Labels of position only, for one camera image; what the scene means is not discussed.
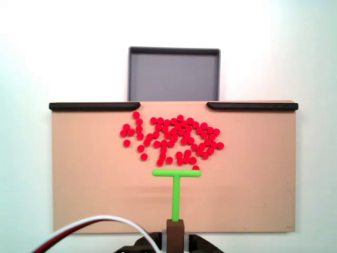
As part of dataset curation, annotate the green T pusher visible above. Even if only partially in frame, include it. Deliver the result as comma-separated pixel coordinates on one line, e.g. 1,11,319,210
152,169,203,253

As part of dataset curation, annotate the grey plastic container tray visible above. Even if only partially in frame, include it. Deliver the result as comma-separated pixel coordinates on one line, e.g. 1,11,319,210
128,46,221,102

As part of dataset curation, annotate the beige plastic board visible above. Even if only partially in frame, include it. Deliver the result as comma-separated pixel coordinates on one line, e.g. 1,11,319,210
51,100,298,235

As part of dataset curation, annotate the white red black servo cable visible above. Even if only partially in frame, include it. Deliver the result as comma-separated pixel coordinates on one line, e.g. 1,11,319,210
31,215,162,253

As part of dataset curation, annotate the black barrier rail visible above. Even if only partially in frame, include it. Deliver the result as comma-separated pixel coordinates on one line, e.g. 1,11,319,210
48,102,141,112
206,102,299,112

